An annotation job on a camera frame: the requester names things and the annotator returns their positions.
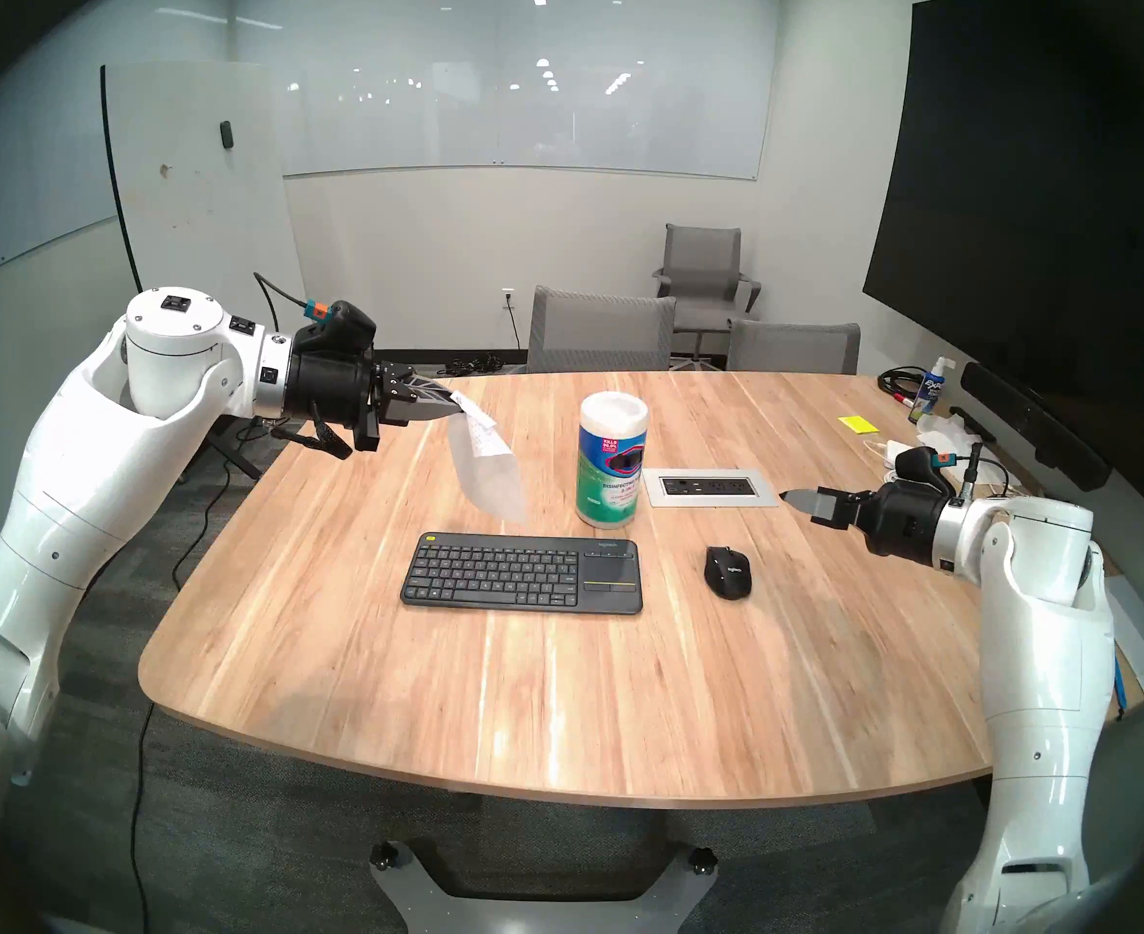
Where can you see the white disinfecting wipe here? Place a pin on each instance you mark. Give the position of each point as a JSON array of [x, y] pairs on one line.
[[484, 465]]

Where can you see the black video conference bar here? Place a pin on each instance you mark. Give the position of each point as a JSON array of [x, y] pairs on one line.
[[1034, 424]]

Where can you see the black Logitech mouse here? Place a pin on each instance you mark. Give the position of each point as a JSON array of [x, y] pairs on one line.
[[728, 572]]

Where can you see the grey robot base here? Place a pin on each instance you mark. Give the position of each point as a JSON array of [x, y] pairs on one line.
[[543, 908]]

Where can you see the yellow sticky note pad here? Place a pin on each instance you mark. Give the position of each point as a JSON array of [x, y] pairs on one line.
[[858, 424]]

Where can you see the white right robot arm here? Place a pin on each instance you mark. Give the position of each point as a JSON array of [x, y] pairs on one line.
[[1049, 650]]

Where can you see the large black TV screen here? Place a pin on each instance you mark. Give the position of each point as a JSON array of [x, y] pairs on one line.
[[1039, 212]]

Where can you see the blue whiteboard cleaner spray bottle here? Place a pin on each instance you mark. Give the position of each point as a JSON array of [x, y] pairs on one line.
[[928, 392]]

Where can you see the crumpled white tissue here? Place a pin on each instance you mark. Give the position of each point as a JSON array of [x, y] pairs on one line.
[[951, 431]]

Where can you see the white power adapter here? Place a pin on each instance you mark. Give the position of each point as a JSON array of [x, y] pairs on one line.
[[891, 453]]

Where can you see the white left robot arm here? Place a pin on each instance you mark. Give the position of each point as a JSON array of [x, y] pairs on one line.
[[76, 514]]

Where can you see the wall board with writing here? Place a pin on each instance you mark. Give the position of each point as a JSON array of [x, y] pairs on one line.
[[17, 193]]

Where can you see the glass wall whiteboard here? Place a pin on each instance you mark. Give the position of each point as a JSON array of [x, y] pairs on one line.
[[494, 76]]

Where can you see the disinfecting wipes canister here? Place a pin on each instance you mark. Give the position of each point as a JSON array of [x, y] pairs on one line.
[[611, 465]]

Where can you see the white table power outlet panel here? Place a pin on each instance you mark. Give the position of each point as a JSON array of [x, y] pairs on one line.
[[708, 487]]

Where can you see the grey office chair with armrests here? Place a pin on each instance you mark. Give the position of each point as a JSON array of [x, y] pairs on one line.
[[703, 261]]

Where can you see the blue pen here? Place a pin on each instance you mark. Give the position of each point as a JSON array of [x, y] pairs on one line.
[[1124, 691]]

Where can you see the mobile whiteboard on stand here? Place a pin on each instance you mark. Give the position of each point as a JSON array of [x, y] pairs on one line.
[[212, 202]]

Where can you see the black Logitech keyboard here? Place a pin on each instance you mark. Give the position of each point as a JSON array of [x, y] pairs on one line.
[[523, 572]]

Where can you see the grey mesh office chair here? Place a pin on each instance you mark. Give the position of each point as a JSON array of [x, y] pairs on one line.
[[601, 331], [794, 348]]

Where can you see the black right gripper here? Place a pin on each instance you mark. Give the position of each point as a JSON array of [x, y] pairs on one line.
[[908, 523]]

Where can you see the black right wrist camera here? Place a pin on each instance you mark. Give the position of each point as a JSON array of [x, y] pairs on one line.
[[922, 465]]

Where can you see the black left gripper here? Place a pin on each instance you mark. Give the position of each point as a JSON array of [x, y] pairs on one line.
[[339, 397]]

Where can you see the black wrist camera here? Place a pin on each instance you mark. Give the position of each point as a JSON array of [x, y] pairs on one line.
[[339, 324], [922, 465]]

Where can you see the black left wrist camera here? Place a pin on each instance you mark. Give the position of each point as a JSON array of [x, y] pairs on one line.
[[339, 324]]

